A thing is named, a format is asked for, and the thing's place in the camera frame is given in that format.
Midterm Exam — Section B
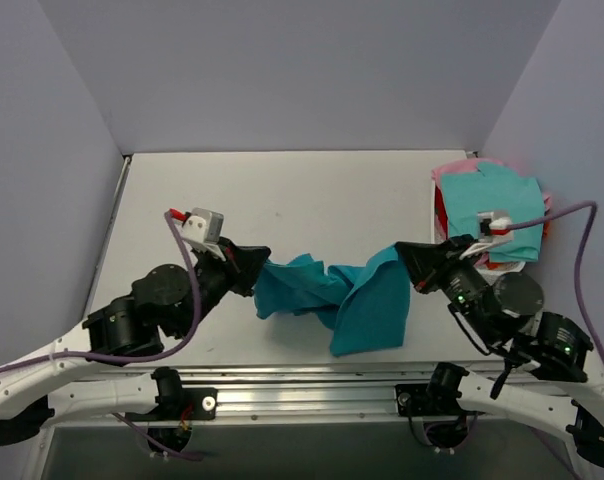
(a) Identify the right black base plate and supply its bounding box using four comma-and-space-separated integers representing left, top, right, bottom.
394, 383, 477, 417

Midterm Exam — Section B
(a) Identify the light turquoise t-shirt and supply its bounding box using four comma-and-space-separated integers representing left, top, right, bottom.
439, 161, 546, 263

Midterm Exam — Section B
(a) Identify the white laundry basket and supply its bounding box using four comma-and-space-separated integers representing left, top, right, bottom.
431, 181, 526, 283

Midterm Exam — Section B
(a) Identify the aluminium rail frame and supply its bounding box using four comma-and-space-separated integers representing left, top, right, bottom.
36, 154, 581, 431

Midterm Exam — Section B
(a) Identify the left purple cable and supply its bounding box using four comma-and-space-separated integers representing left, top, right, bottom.
0, 209, 206, 461

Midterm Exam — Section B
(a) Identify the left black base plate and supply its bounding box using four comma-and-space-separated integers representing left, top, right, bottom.
125, 386, 218, 422

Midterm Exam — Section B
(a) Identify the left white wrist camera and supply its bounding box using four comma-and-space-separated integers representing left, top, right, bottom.
179, 208, 224, 258

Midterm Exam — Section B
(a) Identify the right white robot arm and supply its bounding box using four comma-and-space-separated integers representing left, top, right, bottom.
394, 235, 604, 469

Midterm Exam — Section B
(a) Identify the pink t-shirt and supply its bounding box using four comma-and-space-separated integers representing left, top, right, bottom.
432, 158, 550, 219

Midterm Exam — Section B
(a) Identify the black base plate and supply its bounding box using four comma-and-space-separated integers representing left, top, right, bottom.
125, 386, 218, 422
394, 383, 477, 417

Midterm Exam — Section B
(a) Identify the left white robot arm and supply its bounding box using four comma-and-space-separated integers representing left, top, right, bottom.
0, 238, 271, 446

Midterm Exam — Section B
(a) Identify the teal t-shirt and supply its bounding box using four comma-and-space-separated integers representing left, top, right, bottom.
254, 246, 411, 357

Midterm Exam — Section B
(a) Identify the red t-shirt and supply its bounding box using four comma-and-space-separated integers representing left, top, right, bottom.
433, 187, 502, 271

